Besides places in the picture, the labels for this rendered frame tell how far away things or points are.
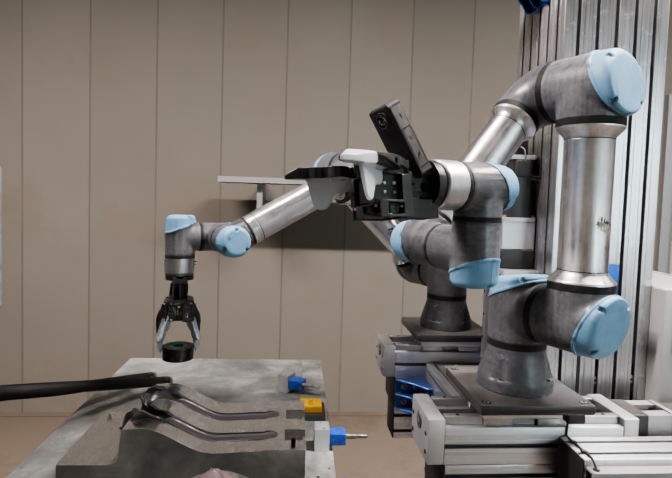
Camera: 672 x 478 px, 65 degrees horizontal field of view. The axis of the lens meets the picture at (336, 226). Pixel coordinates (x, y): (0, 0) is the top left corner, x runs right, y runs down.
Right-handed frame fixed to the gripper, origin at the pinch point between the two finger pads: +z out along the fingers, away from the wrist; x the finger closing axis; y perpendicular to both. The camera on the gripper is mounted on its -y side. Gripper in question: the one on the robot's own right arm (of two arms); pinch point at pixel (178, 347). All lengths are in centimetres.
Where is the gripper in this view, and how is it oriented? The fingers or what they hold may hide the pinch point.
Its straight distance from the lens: 148.9
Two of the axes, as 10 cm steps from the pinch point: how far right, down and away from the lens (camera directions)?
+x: 9.5, 0.1, 3.2
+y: 3.2, 0.6, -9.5
